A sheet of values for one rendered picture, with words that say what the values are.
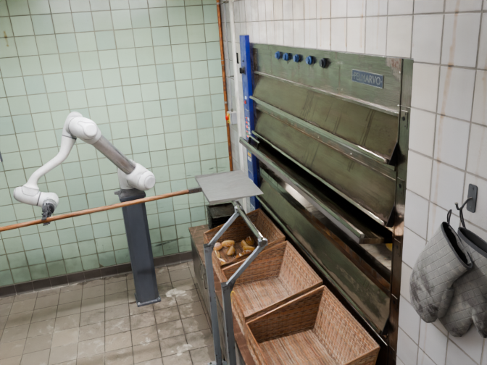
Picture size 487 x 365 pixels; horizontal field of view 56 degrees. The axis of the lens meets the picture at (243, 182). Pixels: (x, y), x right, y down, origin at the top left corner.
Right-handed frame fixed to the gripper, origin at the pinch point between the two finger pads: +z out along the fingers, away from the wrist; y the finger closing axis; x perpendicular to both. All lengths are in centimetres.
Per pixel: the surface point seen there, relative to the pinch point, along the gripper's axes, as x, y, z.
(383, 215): -154, -30, 145
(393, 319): -154, 16, 152
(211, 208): -117, 43, -58
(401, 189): -157, -43, 153
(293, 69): -160, -76, 41
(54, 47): -18, -97, -122
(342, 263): -155, 16, 105
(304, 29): -159, -99, 60
